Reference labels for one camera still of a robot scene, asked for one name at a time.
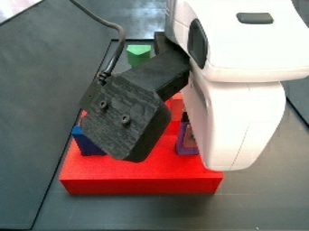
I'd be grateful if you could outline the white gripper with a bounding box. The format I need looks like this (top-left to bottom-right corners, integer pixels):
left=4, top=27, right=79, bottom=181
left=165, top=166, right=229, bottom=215
left=165, top=0, right=309, bottom=171

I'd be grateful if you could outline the purple rectangular block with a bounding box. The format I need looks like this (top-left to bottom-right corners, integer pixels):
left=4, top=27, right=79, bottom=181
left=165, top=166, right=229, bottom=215
left=175, top=122, right=199, bottom=155

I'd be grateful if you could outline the red shape sorter board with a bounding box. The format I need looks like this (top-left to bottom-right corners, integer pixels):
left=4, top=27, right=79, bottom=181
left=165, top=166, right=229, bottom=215
left=58, top=92, right=225, bottom=196

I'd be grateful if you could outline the salmon red rectangular peg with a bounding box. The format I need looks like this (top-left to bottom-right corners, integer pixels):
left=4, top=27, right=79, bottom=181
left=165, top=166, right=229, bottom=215
left=167, top=93, right=183, bottom=121

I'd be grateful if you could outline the green triangular peg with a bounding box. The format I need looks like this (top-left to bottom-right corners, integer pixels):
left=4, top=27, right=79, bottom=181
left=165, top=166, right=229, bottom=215
left=127, top=44, right=151, bottom=67

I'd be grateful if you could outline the dark blue oval peg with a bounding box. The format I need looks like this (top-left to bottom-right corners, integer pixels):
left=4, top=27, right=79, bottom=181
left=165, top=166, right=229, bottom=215
left=71, top=125, right=106, bottom=156

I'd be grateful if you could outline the black camera cable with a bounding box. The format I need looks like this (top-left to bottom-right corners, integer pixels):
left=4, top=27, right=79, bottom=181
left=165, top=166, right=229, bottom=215
left=68, top=0, right=129, bottom=87

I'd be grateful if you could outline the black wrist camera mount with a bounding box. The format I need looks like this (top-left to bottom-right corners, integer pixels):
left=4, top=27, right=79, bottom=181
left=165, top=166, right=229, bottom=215
left=80, top=32, right=190, bottom=162

